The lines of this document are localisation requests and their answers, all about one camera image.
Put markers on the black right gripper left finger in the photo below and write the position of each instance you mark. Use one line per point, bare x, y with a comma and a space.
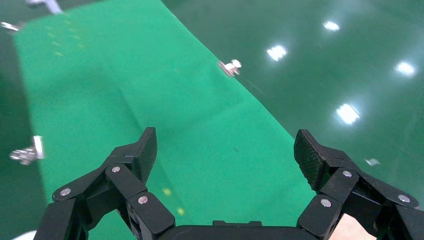
122, 182

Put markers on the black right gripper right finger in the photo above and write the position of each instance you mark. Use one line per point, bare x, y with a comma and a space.
341, 179

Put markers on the small white paper scrap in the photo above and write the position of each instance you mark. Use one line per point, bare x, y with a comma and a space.
372, 162

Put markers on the silver binder clip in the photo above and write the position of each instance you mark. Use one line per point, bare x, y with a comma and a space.
230, 68
9, 26
28, 153

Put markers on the green tablecloth with yellow marks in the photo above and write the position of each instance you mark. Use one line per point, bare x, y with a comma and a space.
132, 82

